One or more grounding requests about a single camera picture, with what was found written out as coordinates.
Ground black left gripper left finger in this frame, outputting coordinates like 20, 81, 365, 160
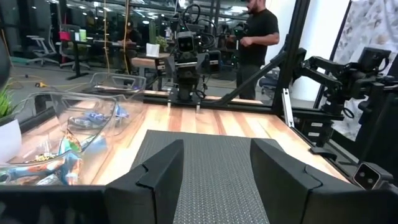
104, 139, 185, 224

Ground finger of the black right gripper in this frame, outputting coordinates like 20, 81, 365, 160
205, 49, 223, 75
154, 55, 175, 77

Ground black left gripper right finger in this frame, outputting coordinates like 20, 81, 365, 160
250, 138, 355, 224

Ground blue oatmeal raisin granola bar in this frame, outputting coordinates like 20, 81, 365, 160
113, 103, 131, 119
83, 111, 109, 124
68, 115, 94, 129

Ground green wrapper granola bar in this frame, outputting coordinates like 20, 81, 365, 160
58, 129, 84, 155
32, 152, 58, 164

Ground wooden side table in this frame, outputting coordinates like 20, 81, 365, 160
130, 52, 172, 91

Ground small plant in white pot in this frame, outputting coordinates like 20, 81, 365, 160
145, 35, 169, 58

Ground person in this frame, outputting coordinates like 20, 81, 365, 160
119, 21, 142, 60
228, 0, 280, 101

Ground clear plastic bin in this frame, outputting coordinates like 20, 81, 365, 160
12, 91, 119, 187
0, 148, 84, 187
67, 72, 148, 138

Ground dark blue office chair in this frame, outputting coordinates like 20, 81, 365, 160
258, 75, 282, 98

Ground black power supply box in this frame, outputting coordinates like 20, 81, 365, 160
302, 119, 326, 130
303, 129, 327, 147

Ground grey woven table mat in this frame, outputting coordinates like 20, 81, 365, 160
129, 129, 284, 224

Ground black desk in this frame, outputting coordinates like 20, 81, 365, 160
57, 29, 94, 81

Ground grey office chair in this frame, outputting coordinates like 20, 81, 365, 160
25, 24, 60, 67

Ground patterned grey curtain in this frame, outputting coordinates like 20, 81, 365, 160
331, 0, 398, 142

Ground green plant in white pot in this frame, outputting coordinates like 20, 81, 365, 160
0, 79, 23, 165

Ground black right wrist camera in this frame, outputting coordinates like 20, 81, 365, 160
175, 30, 197, 54

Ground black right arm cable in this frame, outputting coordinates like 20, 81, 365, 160
181, 2, 218, 50

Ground yellow hanging cable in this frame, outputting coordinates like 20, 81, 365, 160
103, 0, 110, 74
123, 0, 131, 74

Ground silver metal bracket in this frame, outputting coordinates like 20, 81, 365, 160
280, 88, 295, 128

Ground black depth camera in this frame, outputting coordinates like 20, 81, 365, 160
352, 161, 395, 191

